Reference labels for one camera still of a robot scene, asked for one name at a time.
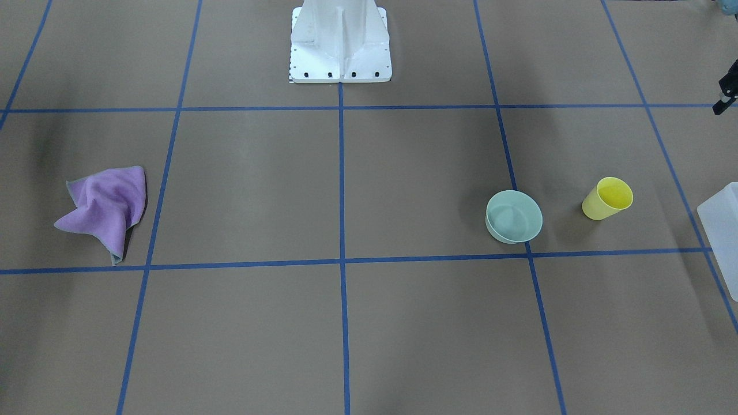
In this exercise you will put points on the mint green bowl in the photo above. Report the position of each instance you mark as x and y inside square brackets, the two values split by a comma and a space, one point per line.
[513, 217]

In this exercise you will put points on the translucent white plastic box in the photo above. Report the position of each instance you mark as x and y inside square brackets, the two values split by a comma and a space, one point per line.
[718, 214]

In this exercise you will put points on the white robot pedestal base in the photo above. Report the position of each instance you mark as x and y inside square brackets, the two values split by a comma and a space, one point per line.
[339, 41]

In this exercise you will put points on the yellow plastic cup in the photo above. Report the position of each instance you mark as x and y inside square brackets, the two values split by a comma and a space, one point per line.
[610, 196]

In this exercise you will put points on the purple cloth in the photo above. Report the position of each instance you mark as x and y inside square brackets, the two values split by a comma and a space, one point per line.
[107, 204]

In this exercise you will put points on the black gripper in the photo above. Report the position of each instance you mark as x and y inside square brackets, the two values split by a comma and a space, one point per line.
[727, 92]

